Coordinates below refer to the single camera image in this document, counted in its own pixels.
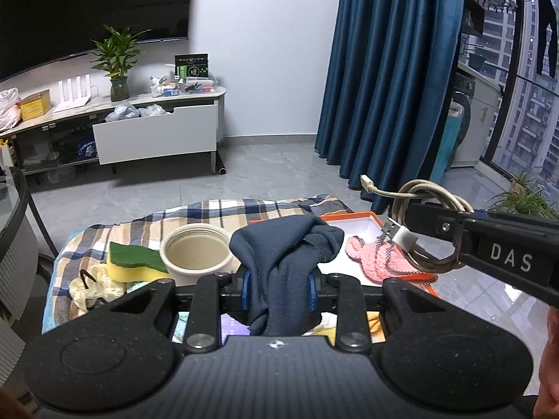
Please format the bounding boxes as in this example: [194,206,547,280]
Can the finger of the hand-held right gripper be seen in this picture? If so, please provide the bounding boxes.
[404,202,479,245]

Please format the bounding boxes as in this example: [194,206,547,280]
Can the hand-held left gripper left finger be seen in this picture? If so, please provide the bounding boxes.
[109,271,253,355]

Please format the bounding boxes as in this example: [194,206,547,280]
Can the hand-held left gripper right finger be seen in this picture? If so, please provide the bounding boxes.
[307,271,437,354]

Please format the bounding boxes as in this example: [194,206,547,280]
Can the white cable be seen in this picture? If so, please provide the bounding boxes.
[360,175,474,273]

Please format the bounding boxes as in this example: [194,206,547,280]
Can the dark blue cloth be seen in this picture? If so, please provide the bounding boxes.
[229,215,346,337]

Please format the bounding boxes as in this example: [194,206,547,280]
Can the pink checked-trim towel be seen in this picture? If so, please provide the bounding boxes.
[345,235,438,286]

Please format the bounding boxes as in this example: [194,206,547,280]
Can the orange white box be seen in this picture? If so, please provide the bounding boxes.
[319,211,440,343]

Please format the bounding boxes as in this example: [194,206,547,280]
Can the yellow green sponge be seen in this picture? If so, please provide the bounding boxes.
[107,241,171,282]

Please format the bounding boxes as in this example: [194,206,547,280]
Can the person's right hand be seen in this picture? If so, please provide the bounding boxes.
[533,310,559,419]

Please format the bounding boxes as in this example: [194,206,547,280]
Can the purple wipes pack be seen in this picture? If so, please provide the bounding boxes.
[220,313,249,343]

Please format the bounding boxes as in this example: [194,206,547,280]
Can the beige cup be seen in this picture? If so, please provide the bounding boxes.
[159,222,239,289]

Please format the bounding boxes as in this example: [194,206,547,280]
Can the potted balcony plant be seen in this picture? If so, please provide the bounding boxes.
[489,170,559,223]

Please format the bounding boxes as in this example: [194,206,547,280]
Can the light blue suitcase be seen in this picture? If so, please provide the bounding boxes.
[430,91,470,175]

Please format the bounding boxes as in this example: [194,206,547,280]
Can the plaid blanket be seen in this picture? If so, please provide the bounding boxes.
[41,193,354,337]

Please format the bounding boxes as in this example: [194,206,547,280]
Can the white counter cabinet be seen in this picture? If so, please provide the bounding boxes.
[469,67,503,167]

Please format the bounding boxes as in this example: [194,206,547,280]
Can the grey washing machine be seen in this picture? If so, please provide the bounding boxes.
[450,74,479,169]

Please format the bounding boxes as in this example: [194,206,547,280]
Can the blue curtain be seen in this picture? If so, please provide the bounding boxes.
[314,0,468,223]

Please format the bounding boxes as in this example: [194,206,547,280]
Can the black hair band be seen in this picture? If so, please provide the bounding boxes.
[78,268,115,310]

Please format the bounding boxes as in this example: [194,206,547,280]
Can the white cabinet drawer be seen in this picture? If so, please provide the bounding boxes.
[92,104,218,166]

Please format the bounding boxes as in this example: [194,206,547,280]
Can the clear tray of small items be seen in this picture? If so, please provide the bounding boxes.
[150,74,219,98]

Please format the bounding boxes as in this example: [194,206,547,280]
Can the bluish crumpled plastic bag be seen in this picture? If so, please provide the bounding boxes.
[105,102,141,122]

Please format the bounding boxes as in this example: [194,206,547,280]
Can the hanging dark clothes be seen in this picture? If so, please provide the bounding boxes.
[520,0,559,79]

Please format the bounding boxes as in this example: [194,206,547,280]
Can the black green box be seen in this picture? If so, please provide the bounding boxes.
[175,53,209,83]

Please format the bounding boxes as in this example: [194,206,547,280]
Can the grey wicker chair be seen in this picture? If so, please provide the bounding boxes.
[0,214,53,324]

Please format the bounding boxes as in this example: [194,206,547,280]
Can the white television cabinet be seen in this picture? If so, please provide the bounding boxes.
[0,83,228,175]

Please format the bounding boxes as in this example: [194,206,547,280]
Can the potted plant in dark vase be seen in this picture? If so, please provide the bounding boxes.
[89,25,151,102]

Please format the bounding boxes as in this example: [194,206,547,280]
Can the round black glass table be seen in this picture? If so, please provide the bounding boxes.
[0,166,59,263]

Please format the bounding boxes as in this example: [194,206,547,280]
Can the white router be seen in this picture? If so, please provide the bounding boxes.
[52,75,92,113]

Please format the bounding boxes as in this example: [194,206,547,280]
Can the yellow cardboard box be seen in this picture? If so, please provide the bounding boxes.
[20,89,52,120]

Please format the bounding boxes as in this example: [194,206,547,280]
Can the white pink plastic bag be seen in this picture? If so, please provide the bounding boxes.
[0,87,22,131]

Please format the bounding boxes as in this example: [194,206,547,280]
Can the black wall television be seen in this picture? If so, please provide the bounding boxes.
[0,0,195,83]

